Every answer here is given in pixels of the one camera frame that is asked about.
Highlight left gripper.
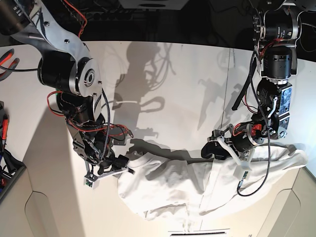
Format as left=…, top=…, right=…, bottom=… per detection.
left=200, top=122, right=264, bottom=160

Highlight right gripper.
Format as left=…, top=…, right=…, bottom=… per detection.
left=73, top=131, right=135, bottom=174

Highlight white t-shirt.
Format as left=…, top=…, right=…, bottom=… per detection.
left=118, top=146, right=308, bottom=222

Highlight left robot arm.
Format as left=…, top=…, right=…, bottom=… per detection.
left=201, top=0, right=316, bottom=160

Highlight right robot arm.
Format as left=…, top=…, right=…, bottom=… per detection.
left=0, top=0, right=131, bottom=181

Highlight black tool tray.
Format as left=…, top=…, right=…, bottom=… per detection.
left=0, top=149, right=26, bottom=202

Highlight red grey pliers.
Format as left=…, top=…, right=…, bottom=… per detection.
left=0, top=48, right=20, bottom=81

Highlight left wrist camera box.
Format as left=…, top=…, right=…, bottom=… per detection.
left=216, top=136, right=252, bottom=182

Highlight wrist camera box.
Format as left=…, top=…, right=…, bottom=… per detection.
left=216, top=136, right=252, bottom=182
left=83, top=167, right=129, bottom=190

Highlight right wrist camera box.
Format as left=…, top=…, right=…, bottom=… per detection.
left=83, top=167, right=129, bottom=190

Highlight orange handled tool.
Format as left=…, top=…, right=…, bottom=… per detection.
left=2, top=114, right=9, bottom=152

